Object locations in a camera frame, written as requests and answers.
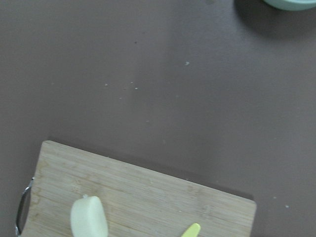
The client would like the white steamed bun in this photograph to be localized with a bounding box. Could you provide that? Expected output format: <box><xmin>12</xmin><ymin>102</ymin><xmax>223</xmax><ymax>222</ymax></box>
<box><xmin>70</xmin><ymin>196</ymin><xmax>109</xmax><ymax>237</ymax></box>

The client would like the wooden cutting board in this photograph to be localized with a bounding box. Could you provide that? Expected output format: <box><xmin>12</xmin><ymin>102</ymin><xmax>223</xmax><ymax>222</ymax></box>
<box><xmin>22</xmin><ymin>141</ymin><xmax>257</xmax><ymax>237</ymax></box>

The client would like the mint green bowl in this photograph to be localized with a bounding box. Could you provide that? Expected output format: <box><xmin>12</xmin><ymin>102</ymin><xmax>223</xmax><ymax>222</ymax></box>
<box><xmin>264</xmin><ymin>0</ymin><xmax>316</xmax><ymax>11</ymax></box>

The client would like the yellow plastic knife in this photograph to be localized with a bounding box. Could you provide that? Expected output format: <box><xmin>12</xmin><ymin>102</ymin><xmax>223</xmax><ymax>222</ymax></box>
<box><xmin>181</xmin><ymin>223</ymin><xmax>201</xmax><ymax>237</ymax></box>

